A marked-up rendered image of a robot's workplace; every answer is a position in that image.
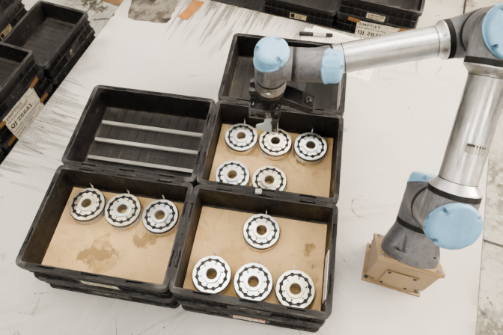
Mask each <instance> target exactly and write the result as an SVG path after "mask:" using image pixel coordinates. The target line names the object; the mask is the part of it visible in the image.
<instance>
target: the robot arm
mask: <svg viewBox="0 0 503 335"><path fill-rule="evenodd" d="M437 57H439V58H441V59H442V60H448V59H454V58H464V61H463V65H464V66H465V68H466V69H467V71H468V75H467V77H466V82H465V84H464V88H463V92H462V95H461V97H460V102H459V105H458V108H457V113H456V115H455V118H454V123H453V126H452V128H451V133H450V136H449V139H448V143H447V146H446V149H445V154H444V156H443V159H442V163H441V167H440V169H439V174H438V175H434V174H431V173H425V172H421V171H413V172H412V173H411V174H410V176H409V179H408V180H407V181H406V183H407V184H406V189H405V192H404V194H403V198H402V201H401V204H400V208H399V211H398V214H397V217H396V220H395V222H394V223H393V225H392V226H391V228H390V229H389V230H388V232H387V233H386V234H385V235H384V237H383V239H382V243H381V248H382V249H383V250H384V252H385V253H387V254H388V255H389V256H390V257H392V258H394V259H396V260H397V261H399V262H402V263H404V264H407V265H410V266H413V267H416V268H423V269H433V268H436V267H437V266H438V264H439V261H440V248H444V249H447V250H459V249H463V248H465V247H467V246H469V245H472V244H473V243H474V242H476V241H477V240H478V238H479V237H480V235H481V233H482V230H483V226H484V224H483V220H482V217H481V214H480V212H479V211H478V210H479V208H480V205H481V201H482V198H483V194H482V193H481V191H480V189H479V187H478V185H479V182H480V179H481V175H482V173H483V170H484V165H485V163H486V160H487V156H488V154H489V151H490V147H491V144H492V142H493V138H494V134H495V132H496V128H497V125H498V123H499V118H500V116H501V113H502V109H503V2H502V3H499V4H496V5H493V6H489V7H482V8H478V9H476V10H473V11H470V12H468V13H465V14H462V15H459V16H455V17H451V18H448V19H441V20H439V21H438V22H437V23H436V24H435V25H432V26H428V27H424V28H417V29H412V30H408V31H400V32H396V33H392V34H384V35H380V36H375V37H368V38H364V39H360V40H352V41H348V42H343V43H336V44H332V45H328V46H320V47H316V48H303V47H293V46H288V44H287V42H286V41H285V40H284V39H281V38H280V37H278V36H267V37H264V38H262V39H261V40H259V41H258V43H257V44H256V46H255V48H254V58H253V63H254V79H253V78H251V81H250V86H249V93H250V100H249V117H250V118H256V119H262V120H263V119H264V118H265V119H264V122H263V123H259V124H257V125H256V128H257V129H260V130H263V131H266V132H270V133H271V134H272V135H275V134H276V133H277V132H278V119H280V115H281V107H282V104H283V105H286V106H289V107H291V108H295V109H296V110H299V111H302V112H305V113H307V114H309V113H310V112H312V111H313V110H314V107H315V96H314V95H312V94H309V93H306V92H304V91H302V90H299V89H296V88H294V87H291V86H289V85H287V84H286V83H287V81H290V82H313V83H324V84H328V83H332V84H336V83H338V82H340V80H341V78H342V75H343V73H351V72H355V71H359V70H368V69H372V68H377V67H385V66H390V65H394V64H402V63H407V62H411V61H420V60H424V59H428V58H437ZM250 112H251V114H253V115H251V114H250ZM271 121H272V124H271Z"/></svg>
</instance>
